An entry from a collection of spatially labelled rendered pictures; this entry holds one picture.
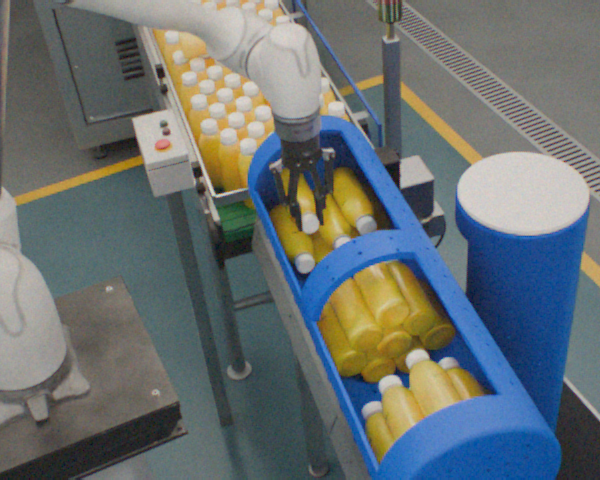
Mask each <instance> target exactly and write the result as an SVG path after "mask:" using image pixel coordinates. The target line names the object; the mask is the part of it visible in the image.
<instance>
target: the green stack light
mask: <svg viewBox="0 0 600 480"><path fill-rule="evenodd" d="M377 17H378V20H379V21H380V22H382V23H386V24H392V23H396V22H399V21H400V20H401V19H402V18H403V3H402V1H401V2H400V3H398V4H396V5H392V6H385V5H381V4H379V3H378V2H377Z"/></svg>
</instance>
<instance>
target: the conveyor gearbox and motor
mask: <svg viewBox="0 0 600 480"><path fill-rule="evenodd" d="M401 161H402V164H400V169H401V174H402V177H401V189H399V191H400V193H401V194H402V196H403V197H404V199H405V200H406V202H407V204H408V205H409V207H410V208H411V210H412V212H413V213H414V215H415V216H416V218H417V219H418V221H419V223H420V224H421V226H422V227H423V229H424V231H425V232H426V234H427V235H428V237H429V238H434V237H437V236H441V238H440V240H439V241H438V243H437V244H436V246H435V247H436V248H437V247H439V246H440V244H441V243H442V241H443V239H444V236H445V233H446V229H447V223H446V220H445V214H444V212H443V211H442V209H441V208H440V206H439V205H438V203H437V202H435V180H436V177H434V176H433V175H432V173H431V172H430V171H429V169H428V168H427V166H426V165H425V163H424V162H423V159H422V158H421V157H420V156H413V157H409V158H405V159H402V160H401Z"/></svg>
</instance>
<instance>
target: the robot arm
mask: <svg viewBox="0 0 600 480"><path fill-rule="evenodd" d="M10 1H11V0H0V430H1V429H3V428H4V427H6V426H7V425H9V424H11V423H12V422H15V421H17V420H20V419H22V418H25V417H28V416H30V415H32V416H33V418H34V420H35V422H36V424H37V426H38V428H41V429H43V428H45V427H48V426H50V424H51V423H52V422H51V412H50V408H51V407H54V406H57V405H59V404H62V403H65V402H67V401H71V400H77V399H83V398H86V397H87V396H89V395H90V393H91V386H90V383H89V382H88V381H87V380H86V379H85V378H84V376H83V375H82V373H81V370H80V367H79V364H78V361H77V359H76V356H75V353H74V350H73V347H72V345H71V331H70V328H69V327H68V326H67V325H61V323H60V319H59V316H58V313H57V310H56V307H55V304H54V301H53V299H52V296H51V294H50V291H49V289H48V287H47V285H46V283H45V281H44V279H43V277H42V275H41V273H40V272H39V270H38V269H37V267H36V266H35V265H34V264H33V263H32V262H31V261H30V260H29V259H28V258H27V257H25V256H24V255H22V254H21V252H20V249H21V244H20V238H19V231H18V224H17V214H16V204H15V201H14V199H13V198H12V197H11V196H10V194H9V193H8V192H7V191H6V190H5V189H4V188H3V187H2V171H3V150H4V128H5V107H6V86H7V65H8V43H9V22H10ZM50 1H53V2H57V3H59V4H62V5H65V6H70V7H75V8H80V9H85V10H89V11H93V12H97V13H101V14H105V15H109V16H113V17H116V18H120V19H123V20H126V21H129V22H133V23H136V24H139V25H143V26H146V27H149V28H150V29H155V30H162V31H171V32H181V33H187V34H190V35H193V36H195V37H197V38H199V39H200V40H202V41H203V42H204V43H206V50H207V53H208V55H209V56H210V57H211V58H213V59H214V60H216V61H218V62H219V63H220V64H222V65H223V66H225V67H226V68H228V69H229V70H231V71H232V72H233V73H235V74H237V75H241V76H243V77H244V78H246V79H248V80H250V81H252V82H253V83H254V84H255V85H256V86H257V87H258V88H259V89H260V91H261V92H262V94H263V95H264V97H265V99H266V100H267V101H270V103H271V106H272V114H273V118H274V125H275V131H276V133H277V135H278V137H279V141H280V148H281V154H280V156H279V160H278V161H277V162H276V163H274V162H270V163H269V168H270V170H271V172H272V174H273V175H274V178H275V183H276V187H277V192H278V200H279V202H280V204H281V206H282V207H285V206H286V205H288V208H289V214H290V216H291V217H292V218H294V219H295V225H296V227H297V229H298V231H299V232H302V221H301V212H300V205H299V203H298V201H297V199H296V198H297V187H298V179H299V176H300V173H302V172H304V171H309V172H310V174H311V177H312V180H313V183H314V185H315V188H316V191H317V192H313V197H314V204H315V211H316V217H317V219H318V221H319V224H320V226H324V220H323V213H322V210H324V209H326V199H327V197H326V195H327V194H332V193H333V192H334V178H333V162H334V160H335V157H336V154H335V152H334V150H333V149H332V147H327V149H323V148H321V146H320V142H319V131H320V129H321V115H320V103H319V99H320V95H321V71H320V64H319V58H318V54H317V50H316V47H315V44H314V42H313V40H312V38H311V36H310V34H309V32H308V31H307V30H306V29H305V28H304V27H302V26H300V25H297V24H293V23H283V24H279V25H276V26H274V27H273V26H272V25H271V24H270V23H268V22H267V21H265V20H264V19H262V18H261V17H259V16H258V15H257V14H255V13H253V12H251V11H248V10H245V9H238V8H235V7H227V8H225V9H223V10H222V11H220V12H219V11H215V10H212V9H210V8H207V7H204V6H202V5H199V4H196V3H193V2H190V1H188V0H50ZM321 156H322V157H323V159H324V186H323V187H322V184H321V181H320V178H319V175H318V172H317V169H316V164H317V163H318V161H319V159H320V158H321ZM282 166H284V167H286V168H287V169H288V170H289V179H288V190H287V196H285V192H284V187H283V183H282V178H281V176H280V173H281V171H282V169H281V167H282Z"/></svg>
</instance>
